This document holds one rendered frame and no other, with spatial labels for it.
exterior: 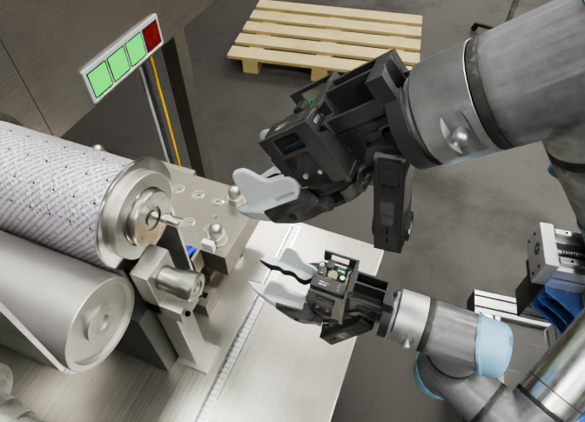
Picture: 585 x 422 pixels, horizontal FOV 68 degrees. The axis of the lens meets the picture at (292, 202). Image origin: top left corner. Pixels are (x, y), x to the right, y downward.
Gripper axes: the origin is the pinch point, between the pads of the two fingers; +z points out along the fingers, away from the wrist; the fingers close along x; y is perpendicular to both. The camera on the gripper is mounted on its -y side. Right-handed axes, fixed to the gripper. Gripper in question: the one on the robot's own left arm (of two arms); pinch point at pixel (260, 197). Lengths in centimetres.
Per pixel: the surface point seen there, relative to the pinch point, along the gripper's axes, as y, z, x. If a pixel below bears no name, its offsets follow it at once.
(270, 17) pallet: -17, 168, -260
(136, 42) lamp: 21, 46, -41
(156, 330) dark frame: -12.4, 31.8, 7.6
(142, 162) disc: 8.8, 14.5, -2.0
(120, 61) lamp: 20, 47, -35
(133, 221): 4.9, 15.4, 4.1
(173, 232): -4.0, 27.3, -4.4
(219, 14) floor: 6, 214, -272
